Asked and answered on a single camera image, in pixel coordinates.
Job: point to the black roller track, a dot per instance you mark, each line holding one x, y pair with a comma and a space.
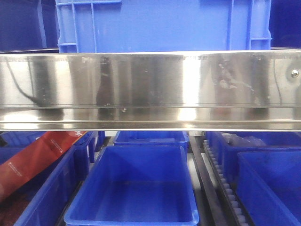
234, 209

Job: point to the dark blue crate upper left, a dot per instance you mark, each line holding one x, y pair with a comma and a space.
28, 25

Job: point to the blue bin right rear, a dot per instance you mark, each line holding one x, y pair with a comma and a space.
227, 155

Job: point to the clear plastic bags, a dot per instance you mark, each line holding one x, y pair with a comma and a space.
235, 140

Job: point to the dark blue crate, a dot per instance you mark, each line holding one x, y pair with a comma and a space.
285, 23
28, 25

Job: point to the blue bin right front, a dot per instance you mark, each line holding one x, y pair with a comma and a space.
269, 187

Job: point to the silver bolt on rail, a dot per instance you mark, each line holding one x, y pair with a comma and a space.
294, 73

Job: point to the blue bin left front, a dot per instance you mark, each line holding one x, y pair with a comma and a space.
41, 201

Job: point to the large blue crate upper shelf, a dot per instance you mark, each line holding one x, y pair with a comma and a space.
110, 26

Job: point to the stainless steel shelf rail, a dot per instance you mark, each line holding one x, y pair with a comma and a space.
202, 90

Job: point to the blue bin centre rear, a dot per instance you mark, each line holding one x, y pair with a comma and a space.
173, 138

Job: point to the dark blue crate upper right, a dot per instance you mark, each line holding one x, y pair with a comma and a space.
285, 23

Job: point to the blue bin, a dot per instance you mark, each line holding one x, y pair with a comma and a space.
269, 187
24, 138
41, 201
136, 186
227, 155
173, 138

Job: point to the blue bin centre front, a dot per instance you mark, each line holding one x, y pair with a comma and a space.
136, 186

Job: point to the red packaging pouch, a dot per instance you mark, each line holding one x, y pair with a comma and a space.
32, 160

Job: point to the blue bin left rear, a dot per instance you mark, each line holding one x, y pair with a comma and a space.
24, 138

